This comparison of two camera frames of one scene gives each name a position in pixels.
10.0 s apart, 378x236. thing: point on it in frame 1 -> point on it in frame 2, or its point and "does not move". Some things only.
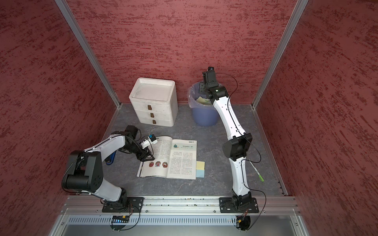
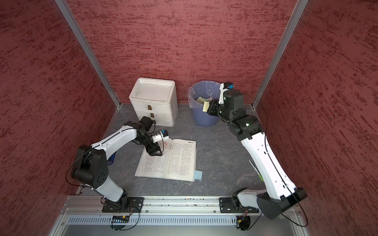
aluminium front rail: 83,206 does not move
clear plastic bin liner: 193,93 does not move
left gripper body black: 140,153 -> 149,147
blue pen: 110,160 does not move
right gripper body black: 203,87 -> 216,108
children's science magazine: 174,159 does not move
